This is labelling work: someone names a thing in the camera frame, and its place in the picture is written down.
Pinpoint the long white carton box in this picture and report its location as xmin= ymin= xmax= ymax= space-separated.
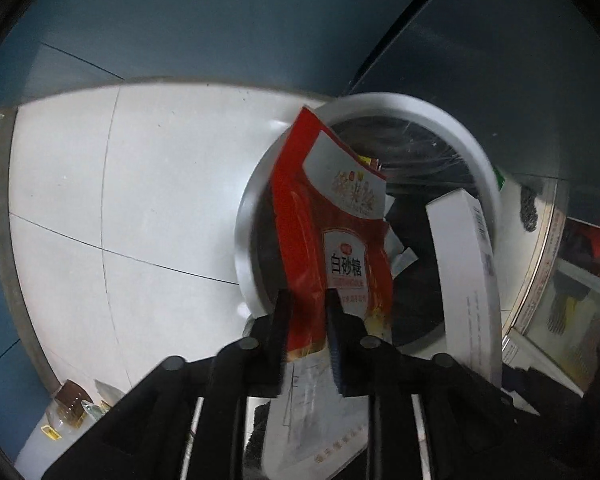
xmin=425 ymin=187 xmax=504 ymax=386

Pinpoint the person's dark fuzzy clothing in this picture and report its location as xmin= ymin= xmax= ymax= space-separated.
xmin=244 ymin=402 xmax=268 ymax=480

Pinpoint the red and clear plastic bag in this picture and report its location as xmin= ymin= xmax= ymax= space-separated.
xmin=270 ymin=105 xmax=396 ymax=466

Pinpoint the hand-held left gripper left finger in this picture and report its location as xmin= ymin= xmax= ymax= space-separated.
xmin=40 ymin=287 xmax=293 ymax=480

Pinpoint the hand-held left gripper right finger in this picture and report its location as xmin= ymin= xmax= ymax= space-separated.
xmin=325 ymin=290 xmax=541 ymax=480

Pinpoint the round white trash bin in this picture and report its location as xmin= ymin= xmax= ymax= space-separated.
xmin=234 ymin=91 xmax=503 ymax=361

